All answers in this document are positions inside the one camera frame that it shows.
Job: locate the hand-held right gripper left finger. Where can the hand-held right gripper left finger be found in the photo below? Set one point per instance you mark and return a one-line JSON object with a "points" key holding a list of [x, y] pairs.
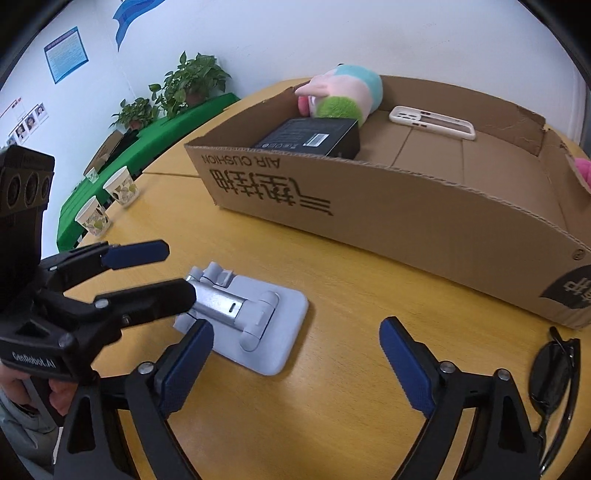
{"points": [[187, 369]]}

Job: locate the grey folding phone stand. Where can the grey folding phone stand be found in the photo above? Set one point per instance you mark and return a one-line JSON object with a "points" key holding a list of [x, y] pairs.
{"points": [[272, 332]]}

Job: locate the white phone case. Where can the white phone case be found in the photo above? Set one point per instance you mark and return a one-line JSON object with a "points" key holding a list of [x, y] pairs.
{"points": [[397, 115]]}

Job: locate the small cardboard box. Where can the small cardboard box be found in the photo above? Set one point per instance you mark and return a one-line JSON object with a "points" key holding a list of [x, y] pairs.
{"points": [[104, 150]]}

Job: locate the wooden desktop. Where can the wooden desktop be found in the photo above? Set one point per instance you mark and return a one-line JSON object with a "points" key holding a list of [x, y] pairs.
{"points": [[346, 300]]}

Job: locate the person's left hand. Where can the person's left hand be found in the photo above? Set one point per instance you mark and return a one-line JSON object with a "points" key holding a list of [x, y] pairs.
{"points": [[60, 394]]}

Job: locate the blue framed wall poster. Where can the blue framed wall poster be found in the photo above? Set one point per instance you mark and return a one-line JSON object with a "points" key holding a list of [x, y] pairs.
{"points": [[67, 54]]}

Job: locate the pink and teal plush toy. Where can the pink and teal plush toy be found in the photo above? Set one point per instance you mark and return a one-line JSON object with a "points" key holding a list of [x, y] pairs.
{"points": [[351, 87]]}

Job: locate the large potted green plant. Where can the large potted green plant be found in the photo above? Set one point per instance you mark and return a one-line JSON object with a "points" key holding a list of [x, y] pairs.
{"points": [[194, 78]]}

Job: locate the blue wall decoration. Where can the blue wall decoration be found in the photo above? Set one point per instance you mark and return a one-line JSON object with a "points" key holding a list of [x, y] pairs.
{"points": [[134, 14]]}

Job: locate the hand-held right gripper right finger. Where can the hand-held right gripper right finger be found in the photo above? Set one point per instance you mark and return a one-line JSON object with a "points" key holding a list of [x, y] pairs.
{"points": [[406, 364]]}

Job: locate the green covered table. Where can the green covered table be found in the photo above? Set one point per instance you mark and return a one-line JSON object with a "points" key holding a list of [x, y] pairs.
{"points": [[157, 138]]}

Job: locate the leaf print paper cup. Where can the leaf print paper cup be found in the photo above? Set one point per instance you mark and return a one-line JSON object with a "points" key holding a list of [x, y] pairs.
{"points": [[94, 218], [91, 176], [122, 187]]}

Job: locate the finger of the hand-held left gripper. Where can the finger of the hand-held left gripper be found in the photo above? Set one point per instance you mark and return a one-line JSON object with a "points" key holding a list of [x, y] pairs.
{"points": [[134, 254], [152, 297]]}

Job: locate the wall photo display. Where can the wall photo display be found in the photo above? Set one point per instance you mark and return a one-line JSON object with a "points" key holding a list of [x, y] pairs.
{"points": [[30, 122]]}

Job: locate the small potted green plant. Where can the small potted green plant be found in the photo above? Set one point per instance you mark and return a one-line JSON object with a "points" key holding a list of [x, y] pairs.
{"points": [[134, 113]]}

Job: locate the large cardboard box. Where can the large cardboard box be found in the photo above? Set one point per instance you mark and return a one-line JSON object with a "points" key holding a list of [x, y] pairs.
{"points": [[415, 207]]}

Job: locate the black sunglasses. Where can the black sunglasses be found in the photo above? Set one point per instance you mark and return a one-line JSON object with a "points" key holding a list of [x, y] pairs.
{"points": [[549, 369]]}

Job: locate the black product box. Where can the black product box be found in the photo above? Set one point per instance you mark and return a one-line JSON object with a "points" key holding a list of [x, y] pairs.
{"points": [[304, 136]]}

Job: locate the person's left forearm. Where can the person's left forearm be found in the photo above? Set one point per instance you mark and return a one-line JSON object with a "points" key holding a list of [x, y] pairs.
{"points": [[23, 438]]}

